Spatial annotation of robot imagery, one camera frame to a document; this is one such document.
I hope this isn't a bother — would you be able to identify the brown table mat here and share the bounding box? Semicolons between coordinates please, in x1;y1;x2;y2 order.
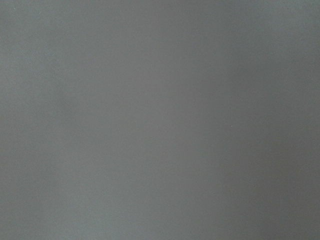
0;0;320;240

